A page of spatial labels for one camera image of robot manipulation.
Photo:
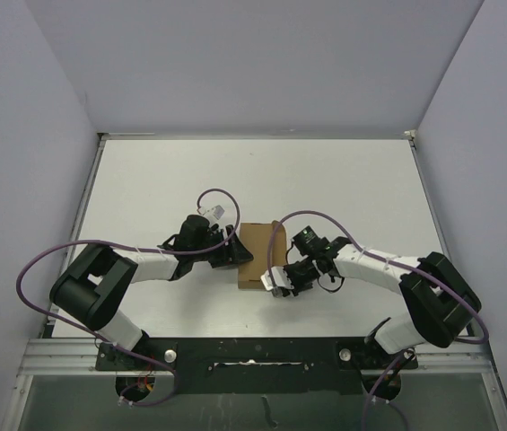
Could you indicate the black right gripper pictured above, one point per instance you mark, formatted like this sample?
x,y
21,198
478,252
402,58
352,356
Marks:
x,y
297,287

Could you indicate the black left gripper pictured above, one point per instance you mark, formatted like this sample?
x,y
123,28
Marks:
x,y
231,253

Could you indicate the brown cardboard box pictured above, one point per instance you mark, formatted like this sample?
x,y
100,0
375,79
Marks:
x,y
255,237

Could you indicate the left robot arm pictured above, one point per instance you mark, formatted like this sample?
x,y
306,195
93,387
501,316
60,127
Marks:
x,y
94,285

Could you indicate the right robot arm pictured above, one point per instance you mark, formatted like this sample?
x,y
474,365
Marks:
x,y
439,302

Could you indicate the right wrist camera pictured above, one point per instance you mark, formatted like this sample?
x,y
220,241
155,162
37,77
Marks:
x,y
276,282

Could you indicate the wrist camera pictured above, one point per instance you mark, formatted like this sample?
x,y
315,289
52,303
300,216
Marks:
x,y
214,214
276,282

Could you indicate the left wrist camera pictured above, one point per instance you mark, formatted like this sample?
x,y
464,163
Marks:
x,y
214,214

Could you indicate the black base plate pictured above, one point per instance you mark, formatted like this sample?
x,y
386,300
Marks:
x,y
261,366

